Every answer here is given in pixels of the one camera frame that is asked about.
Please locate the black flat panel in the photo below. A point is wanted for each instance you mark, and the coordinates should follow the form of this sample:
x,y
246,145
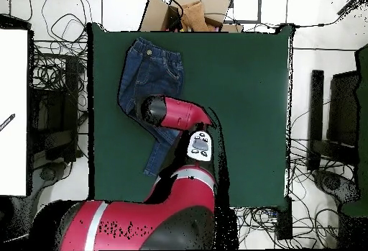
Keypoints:
x,y
343,110

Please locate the black upright post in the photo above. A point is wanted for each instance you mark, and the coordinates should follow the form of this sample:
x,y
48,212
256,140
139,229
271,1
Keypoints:
x,y
316,113

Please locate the dark green table cloth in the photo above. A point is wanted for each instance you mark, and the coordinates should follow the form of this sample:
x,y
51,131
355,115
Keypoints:
x,y
244,118

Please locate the black strip with white print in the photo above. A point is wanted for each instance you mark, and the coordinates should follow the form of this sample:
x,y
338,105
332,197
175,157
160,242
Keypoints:
x,y
7,122

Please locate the white board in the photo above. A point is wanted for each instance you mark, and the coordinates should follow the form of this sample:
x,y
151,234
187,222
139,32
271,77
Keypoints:
x,y
13,104

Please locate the dark green cloth sheet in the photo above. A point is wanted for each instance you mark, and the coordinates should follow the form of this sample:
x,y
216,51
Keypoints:
x,y
362,147

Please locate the tan cloth in box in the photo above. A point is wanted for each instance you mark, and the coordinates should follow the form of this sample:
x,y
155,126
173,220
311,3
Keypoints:
x,y
194,16

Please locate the black equipment rack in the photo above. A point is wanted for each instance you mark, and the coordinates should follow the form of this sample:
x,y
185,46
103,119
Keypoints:
x,y
57,113

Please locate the brown cardboard box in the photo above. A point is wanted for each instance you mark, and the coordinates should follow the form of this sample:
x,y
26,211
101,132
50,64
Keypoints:
x,y
155,15

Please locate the black table leg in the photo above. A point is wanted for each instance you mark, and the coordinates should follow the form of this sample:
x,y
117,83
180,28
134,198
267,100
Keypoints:
x,y
284,222

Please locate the blue denim jeans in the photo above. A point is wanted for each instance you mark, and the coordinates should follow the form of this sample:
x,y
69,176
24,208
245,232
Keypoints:
x,y
149,72

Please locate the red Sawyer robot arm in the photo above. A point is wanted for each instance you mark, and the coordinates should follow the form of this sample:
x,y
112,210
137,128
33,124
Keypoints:
x,y
138,225

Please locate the dark metal frame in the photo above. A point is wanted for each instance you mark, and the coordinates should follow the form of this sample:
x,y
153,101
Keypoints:
x,y
259,6

